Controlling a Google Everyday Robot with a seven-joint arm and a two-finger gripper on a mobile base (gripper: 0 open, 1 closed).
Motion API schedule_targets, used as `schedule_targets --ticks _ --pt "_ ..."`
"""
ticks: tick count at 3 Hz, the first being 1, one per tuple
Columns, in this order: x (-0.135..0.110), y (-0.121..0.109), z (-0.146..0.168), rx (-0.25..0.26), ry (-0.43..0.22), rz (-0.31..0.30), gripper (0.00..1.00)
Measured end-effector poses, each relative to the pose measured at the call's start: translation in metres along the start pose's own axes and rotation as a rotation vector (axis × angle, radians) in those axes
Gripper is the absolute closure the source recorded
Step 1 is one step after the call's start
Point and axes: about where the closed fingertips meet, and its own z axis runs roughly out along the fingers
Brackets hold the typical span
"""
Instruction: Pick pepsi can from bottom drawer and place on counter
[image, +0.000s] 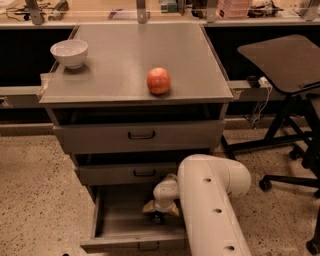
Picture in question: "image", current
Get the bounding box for blue pepsi can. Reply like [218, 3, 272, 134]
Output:
[151, 211, 164, 224]

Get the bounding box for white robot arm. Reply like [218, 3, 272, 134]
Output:
[142, 154, 252, 256]

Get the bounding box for white bowl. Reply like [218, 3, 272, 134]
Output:
[50, 39, 88, 69]

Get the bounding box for grey metal bracket left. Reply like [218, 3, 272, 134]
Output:
[25, 0, 44, 25]

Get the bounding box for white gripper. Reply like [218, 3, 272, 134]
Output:
[142, 174, 179, 217]

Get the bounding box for grey top drawer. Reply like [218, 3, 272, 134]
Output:
[54, 120, 225, 154]

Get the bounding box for dark side table with stand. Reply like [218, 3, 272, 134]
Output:
[221, 35, 320, 160]

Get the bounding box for grey middle drawer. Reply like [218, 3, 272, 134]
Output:
[76, 162, 178, 186]

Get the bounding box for grey drawer cabinet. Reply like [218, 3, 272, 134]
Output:
[38, 22, 234, 201]

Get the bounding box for red apple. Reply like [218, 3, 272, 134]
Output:
[146, 67, 171, 95]

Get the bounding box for white power adapter with cable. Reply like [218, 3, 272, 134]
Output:
[249, 77, 273, 128]

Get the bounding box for grey metal bracket right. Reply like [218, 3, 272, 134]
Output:
[205, 0, 218, 23]

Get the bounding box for grey metal bracket middle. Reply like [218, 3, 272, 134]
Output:
[136, 0, 148, 24]

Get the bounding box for grey metal bracket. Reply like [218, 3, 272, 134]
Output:
[136, 0, 148, 24]
[205, 0, 218, 23]
[25, 0, 44, 25]

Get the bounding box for pink plastic storage box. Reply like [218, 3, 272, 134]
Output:
[217, 0, 251, 18]

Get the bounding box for grey open bottom drawer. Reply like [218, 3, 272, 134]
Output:
[80, 183, 189, 253]

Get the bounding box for black office chair base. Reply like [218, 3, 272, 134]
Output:
[258, 93, 320, 256]

